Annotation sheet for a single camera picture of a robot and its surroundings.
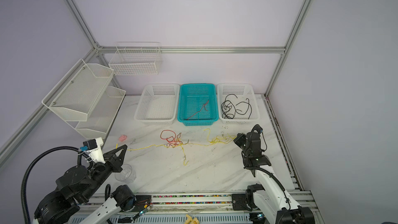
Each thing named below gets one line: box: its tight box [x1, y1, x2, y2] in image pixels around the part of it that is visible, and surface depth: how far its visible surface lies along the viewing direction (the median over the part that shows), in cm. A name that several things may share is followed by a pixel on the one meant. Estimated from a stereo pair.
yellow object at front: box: [184, 214, 200, 224], surface depth 69 cm
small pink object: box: [119, 134, 128, 142], surface depth 97 cm
